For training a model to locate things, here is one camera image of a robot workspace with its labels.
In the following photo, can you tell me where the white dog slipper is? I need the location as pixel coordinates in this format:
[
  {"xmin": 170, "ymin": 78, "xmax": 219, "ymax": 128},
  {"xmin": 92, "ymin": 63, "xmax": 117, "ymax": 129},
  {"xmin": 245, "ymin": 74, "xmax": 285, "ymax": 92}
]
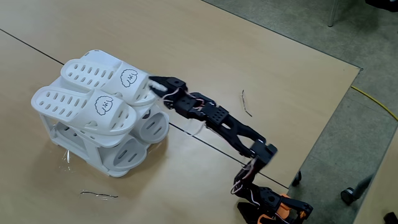
[
  {"xmin": 30, "ymin": 86, "xmax": 138, "ymax": 136},
  {"xmin": 60, "ymin": 58, "xmax": 159, "ymax": 107}
]

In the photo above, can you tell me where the grey metal chair leg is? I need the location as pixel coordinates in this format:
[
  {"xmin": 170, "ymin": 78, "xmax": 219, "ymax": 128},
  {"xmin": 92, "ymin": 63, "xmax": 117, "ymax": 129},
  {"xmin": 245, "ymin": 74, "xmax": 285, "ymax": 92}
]
[{"xmin": 328, "ymin": 0, "xmax": 340, "ymax": 27}]

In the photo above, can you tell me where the black table caster wheel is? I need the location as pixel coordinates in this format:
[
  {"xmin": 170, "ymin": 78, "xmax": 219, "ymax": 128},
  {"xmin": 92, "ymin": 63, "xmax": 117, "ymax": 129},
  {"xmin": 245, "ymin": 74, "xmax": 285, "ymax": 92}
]
[{"xmin": 291, "ymin": 170, "xmax": 302, "ymax": 187}]

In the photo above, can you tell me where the yellow cable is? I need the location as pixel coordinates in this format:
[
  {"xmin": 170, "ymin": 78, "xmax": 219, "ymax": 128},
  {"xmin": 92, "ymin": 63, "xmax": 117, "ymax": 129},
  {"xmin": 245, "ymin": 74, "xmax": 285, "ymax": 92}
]
[{"xmin": 351, "ymin": 85, "xmax": 398, "ymax": 122}]

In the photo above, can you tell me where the white plastic shoe rack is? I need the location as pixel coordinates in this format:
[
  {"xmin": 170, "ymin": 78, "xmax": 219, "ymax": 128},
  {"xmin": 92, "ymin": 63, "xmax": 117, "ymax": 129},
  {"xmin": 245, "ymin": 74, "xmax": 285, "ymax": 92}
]
[{"xmin": 34, "ymin": 49, "xmax": 170, "ymax": 178}]

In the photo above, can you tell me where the black object on floor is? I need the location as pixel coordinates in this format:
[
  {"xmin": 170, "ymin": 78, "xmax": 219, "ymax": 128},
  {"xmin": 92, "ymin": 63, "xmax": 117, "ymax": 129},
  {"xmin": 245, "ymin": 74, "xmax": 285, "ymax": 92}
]
[{"xmin": 383, "ymin": 212, "xmax": 398, "ymax": 224}]

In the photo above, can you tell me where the black chair base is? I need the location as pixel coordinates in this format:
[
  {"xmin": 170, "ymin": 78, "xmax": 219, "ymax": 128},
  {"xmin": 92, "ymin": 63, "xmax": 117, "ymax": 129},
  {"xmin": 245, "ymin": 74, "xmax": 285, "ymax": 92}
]
[{"xmin": 366, "ymin": 0, "xmax": 398, "ymax": 12}]

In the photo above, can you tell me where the grey bear slipper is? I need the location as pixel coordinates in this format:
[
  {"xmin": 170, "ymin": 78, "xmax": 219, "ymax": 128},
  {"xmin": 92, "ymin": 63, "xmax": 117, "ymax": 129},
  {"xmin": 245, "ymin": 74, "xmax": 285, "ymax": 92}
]
[
  {"xmin": 57, "ymin": 123, "xmax": 149, "ymax": 171},
  {"xmin": 136, "ymin": 105, "xmax": 170, "ymax": 144}
]

